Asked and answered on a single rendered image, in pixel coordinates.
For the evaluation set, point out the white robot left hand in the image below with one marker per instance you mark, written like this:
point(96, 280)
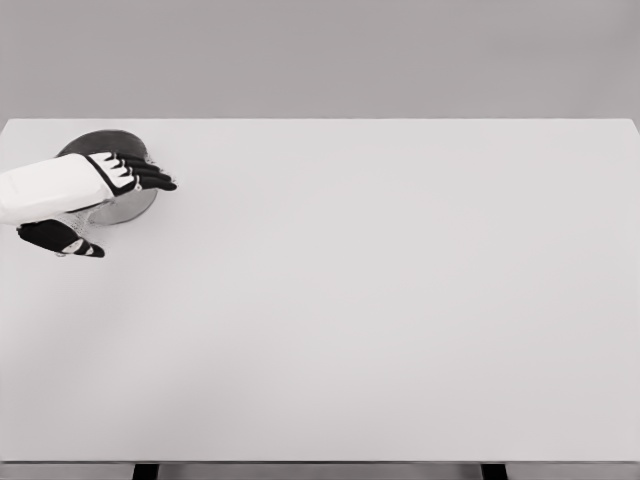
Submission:
point(60, 185)

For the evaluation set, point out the steel pot with dark inside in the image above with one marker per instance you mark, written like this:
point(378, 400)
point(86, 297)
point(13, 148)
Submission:
point(102, 140)

